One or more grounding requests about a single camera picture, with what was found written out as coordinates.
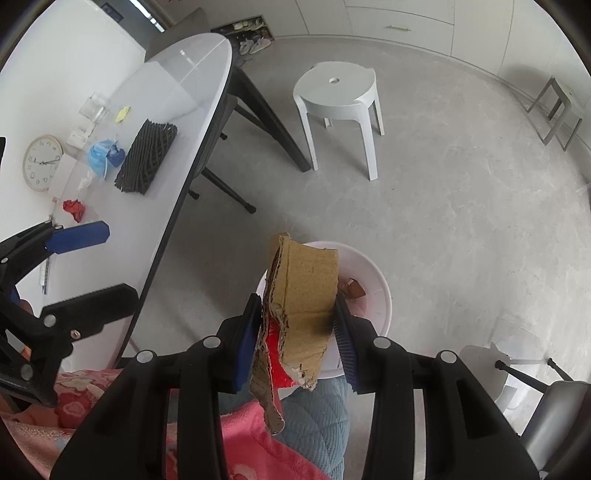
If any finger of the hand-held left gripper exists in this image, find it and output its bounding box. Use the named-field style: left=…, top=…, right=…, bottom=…
left=0, top=220, right=110, bottom=296
left=39, top=283, right=140, bottom=343

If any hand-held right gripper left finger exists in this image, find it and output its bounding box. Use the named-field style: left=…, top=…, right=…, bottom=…
left=50, top=293, right=264, bottom=480

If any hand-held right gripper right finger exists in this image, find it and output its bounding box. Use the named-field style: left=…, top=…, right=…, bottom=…
left=333, top=295, right=541, bottom=480

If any torn red cardboard box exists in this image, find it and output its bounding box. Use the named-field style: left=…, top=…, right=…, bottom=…
left=249, top=232, right=341, bottom=435

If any brown patterned wrapper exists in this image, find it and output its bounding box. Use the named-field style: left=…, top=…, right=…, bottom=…
left=339, top=277, right=367, bottom=301

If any white pink bin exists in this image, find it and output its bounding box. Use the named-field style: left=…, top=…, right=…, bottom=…
left=255, top=240, right=394, bottom=380

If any red crumpled paper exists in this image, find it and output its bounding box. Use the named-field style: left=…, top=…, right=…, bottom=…
left=62, top=199, right=88, bottom=223

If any pink floral clothing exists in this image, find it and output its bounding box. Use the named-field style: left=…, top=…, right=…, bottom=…
left=0, top=367, right=333, bottom=480

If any grey quilted clothing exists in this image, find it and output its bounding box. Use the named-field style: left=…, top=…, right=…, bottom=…
left=219, top=376, right=354, bottom=480

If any blue face mask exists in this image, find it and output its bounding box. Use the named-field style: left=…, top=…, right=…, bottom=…
left=88, top=138, right=120, bottom=182

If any black foam net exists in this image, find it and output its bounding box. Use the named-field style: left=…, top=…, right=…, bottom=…
left=113, top=119, right=178, bottom=197

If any white plastic object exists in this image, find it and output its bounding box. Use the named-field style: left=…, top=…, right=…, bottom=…
left=459, top=342, right=513, bottom=411

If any grey black-legged chair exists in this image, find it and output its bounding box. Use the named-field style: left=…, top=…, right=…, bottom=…
left=495, top=357, right=591, bottom=476

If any white plastic stool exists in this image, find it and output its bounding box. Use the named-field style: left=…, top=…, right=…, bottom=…
left=292, top=61, right=385, bottom=182

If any open shoe shelf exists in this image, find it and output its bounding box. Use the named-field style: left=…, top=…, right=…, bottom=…
left=211, top=15, right=273, bottom=44

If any grey metal stool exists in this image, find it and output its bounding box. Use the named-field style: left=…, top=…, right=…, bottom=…
left=522, top=76, right=583, bottom=152

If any round white wall clock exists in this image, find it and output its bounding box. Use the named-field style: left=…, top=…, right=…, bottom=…
left=22, top=135, right=64, bottom=192

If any black table leg frame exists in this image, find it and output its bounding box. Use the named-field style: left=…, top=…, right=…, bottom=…
left=187, top=65, right=311, bottom=214

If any white wall cabinet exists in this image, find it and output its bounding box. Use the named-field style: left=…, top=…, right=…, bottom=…
left=272, top=0, right=591, bottom=79

